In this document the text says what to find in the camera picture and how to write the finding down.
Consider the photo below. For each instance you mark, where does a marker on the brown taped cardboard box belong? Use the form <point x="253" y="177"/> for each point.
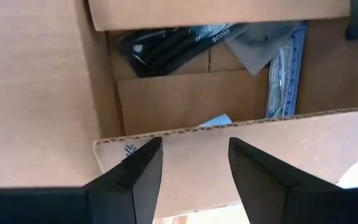
<point x="42" y="93"/>

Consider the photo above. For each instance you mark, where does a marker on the grey antistatic bag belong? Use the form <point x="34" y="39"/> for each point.
<point x="256" y="46"/>

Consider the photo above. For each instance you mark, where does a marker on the clear packet with blue print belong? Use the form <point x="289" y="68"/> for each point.
<point x="284" y="81"/>

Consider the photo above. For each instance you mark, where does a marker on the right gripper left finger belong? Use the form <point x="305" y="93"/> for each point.
<point x="89" y="202"/>

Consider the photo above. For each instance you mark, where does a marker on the black plastic printed bag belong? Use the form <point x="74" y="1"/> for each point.
<point x="166" y="49"/>

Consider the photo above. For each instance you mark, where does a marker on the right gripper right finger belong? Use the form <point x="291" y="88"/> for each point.
<point x="291" y="202"/>

